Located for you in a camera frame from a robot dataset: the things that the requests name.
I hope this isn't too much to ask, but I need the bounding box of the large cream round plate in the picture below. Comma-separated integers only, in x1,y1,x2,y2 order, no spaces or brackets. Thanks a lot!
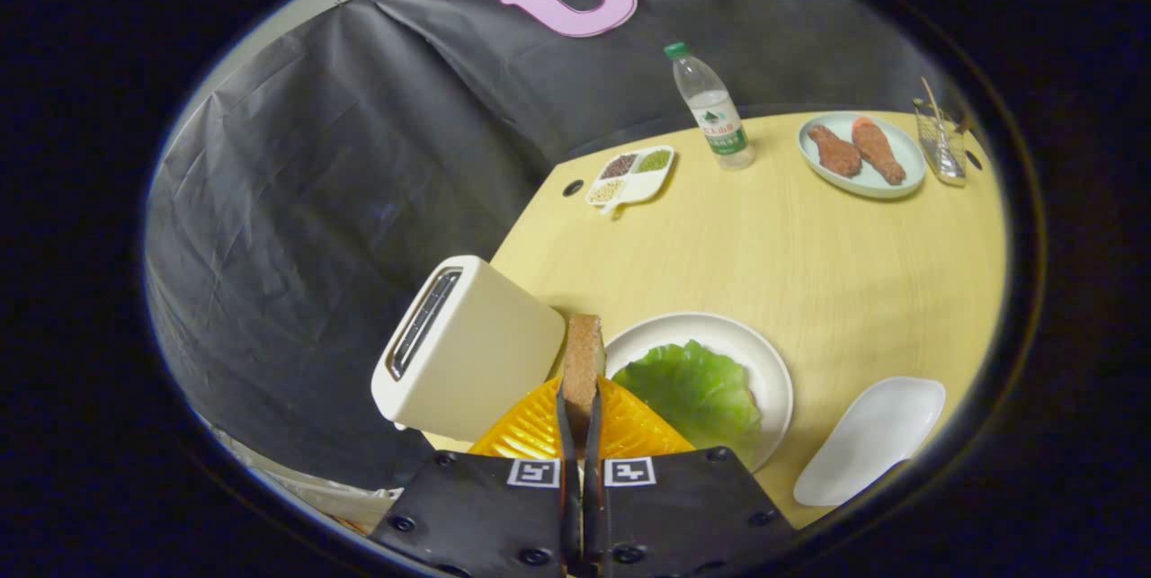
602,312,795,474

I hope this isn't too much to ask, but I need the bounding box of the light blue plate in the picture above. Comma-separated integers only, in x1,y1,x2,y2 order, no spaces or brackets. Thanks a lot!
798,111,927,200

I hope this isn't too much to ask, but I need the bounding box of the white oval dish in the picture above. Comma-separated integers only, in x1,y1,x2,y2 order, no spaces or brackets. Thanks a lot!
793,377,947,508

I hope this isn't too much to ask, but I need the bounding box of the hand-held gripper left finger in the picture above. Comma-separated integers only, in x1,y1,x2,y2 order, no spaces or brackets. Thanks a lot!
369,378,584,578

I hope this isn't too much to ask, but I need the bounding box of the clear water bottle green cap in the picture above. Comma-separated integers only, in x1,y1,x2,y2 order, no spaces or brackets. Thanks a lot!
664,41,756,171

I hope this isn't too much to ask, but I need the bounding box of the plain bread slice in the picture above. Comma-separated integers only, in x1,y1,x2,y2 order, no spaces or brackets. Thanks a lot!
561,315,606,449

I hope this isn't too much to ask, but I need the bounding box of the beige cloth garment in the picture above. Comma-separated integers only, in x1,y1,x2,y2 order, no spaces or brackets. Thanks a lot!
211,421,401,536

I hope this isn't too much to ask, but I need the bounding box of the white toaster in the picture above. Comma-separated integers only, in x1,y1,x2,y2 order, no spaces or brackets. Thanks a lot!
370,255,567,444

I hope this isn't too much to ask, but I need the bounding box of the fried chicken piece orange tip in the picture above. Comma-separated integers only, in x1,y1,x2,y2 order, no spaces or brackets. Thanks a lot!
852,117,907,186

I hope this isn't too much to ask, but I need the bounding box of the brown fried chicken piece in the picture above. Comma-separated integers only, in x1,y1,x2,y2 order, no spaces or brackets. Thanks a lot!
807,124,862,179

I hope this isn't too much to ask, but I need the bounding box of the white divided seasoning dish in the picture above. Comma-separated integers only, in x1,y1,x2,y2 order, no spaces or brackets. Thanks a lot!
585,145,675,212

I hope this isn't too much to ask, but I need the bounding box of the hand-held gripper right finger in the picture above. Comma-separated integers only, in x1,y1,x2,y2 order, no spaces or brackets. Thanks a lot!
584,376,797,578

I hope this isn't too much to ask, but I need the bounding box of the green lettuce leaf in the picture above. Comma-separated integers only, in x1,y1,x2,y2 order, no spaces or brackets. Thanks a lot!
611,340,763,468

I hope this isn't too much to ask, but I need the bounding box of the clear utensil holder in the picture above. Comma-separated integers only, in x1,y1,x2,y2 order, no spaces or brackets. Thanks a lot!
914,97,968,188

